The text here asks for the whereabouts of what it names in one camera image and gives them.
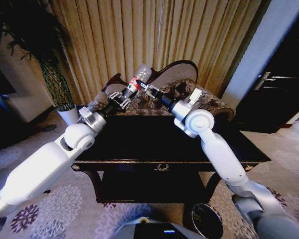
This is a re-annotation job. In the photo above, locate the brown floral upholstered sofa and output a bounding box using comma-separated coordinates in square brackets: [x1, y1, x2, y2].
[88, 60, 238, 123]

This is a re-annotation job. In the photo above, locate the grey floral rug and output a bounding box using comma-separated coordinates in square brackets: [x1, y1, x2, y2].
[0, 121, 299, 239]

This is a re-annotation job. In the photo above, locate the thin curtain pull cord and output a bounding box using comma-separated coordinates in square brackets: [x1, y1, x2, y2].
[156, 0, 163, 66]

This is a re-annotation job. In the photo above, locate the white plant pot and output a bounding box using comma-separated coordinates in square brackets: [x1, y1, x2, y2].
[56, 104, 78, 126]

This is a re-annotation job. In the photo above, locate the tall green potted plant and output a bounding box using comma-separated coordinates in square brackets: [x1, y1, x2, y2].
[0, 0, 75, 108]

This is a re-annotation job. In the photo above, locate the dark wooden door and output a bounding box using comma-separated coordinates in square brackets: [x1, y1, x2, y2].
[235, 14, 299, 134]

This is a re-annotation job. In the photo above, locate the white robot front shell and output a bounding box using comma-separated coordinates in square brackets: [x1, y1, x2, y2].
[111, 216, 193, 239]

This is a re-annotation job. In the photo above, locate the silver door handle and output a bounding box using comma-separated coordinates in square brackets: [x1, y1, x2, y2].
[254, 71, 278, 91]

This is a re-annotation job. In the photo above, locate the black round trash bin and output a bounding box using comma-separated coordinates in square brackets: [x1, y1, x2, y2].
[190, 203, 224, 239]

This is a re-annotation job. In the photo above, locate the beige pleated curtain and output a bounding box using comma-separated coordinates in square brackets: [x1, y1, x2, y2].
[49, 0, 267, 107]

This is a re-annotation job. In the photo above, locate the black wooden table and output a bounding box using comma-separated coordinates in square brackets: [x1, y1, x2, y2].
[73, 113, 272, 204]

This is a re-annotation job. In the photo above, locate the clear red-label plastic bottle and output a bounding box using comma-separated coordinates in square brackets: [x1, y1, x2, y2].
[121, 64, 153, 100]

